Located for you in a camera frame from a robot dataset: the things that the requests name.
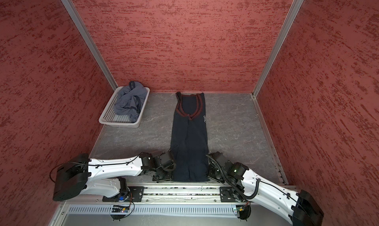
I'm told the aluminium front rail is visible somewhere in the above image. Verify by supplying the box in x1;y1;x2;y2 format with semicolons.
66;183;234;204

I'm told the grey-blue tank top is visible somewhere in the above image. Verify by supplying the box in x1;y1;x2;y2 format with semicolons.
114;81;148;122

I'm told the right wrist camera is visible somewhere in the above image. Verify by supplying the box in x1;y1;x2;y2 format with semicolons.
211;152;233;171

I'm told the slotted white cable duct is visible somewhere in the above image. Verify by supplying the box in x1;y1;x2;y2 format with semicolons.
68;204;236;218

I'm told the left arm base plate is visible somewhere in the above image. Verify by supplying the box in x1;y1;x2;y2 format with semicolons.
102;186;145;202

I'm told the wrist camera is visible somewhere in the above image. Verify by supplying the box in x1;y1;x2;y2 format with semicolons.
159;151;176;172
211;152;233;171

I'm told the aluminium corner post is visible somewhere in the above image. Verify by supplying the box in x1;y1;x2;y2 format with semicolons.
60;0;118;90
252;0;304;99

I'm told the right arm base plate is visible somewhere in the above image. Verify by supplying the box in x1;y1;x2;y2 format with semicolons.
219;186;246;203

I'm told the aluminium corner post left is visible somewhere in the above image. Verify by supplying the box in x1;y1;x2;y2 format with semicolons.
60;0;118;90

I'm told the navy tank top red trim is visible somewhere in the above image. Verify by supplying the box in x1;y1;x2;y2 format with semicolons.
170;92;209;182

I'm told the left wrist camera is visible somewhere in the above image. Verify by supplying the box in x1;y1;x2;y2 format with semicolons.
159;151;176;172

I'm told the aluminium corner post right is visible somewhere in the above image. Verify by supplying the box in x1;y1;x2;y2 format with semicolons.
252;0;304;99

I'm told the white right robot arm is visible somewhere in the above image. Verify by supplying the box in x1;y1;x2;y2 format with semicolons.
208;157;324;226

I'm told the right circuit board with wires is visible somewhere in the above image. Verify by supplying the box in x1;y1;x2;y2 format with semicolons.
235;205;251;221

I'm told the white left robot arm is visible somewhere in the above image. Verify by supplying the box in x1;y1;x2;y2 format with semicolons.
53;152;176;202

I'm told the left circuit board with wires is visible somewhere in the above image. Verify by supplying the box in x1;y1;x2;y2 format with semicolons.
110;205;134;221

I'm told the white plastic laundry basket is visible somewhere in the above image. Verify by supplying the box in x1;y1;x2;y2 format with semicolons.
99;86;150;128

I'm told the circuit board with wires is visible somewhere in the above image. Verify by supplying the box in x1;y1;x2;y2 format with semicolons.
110;205;134;221
235;205;251;221

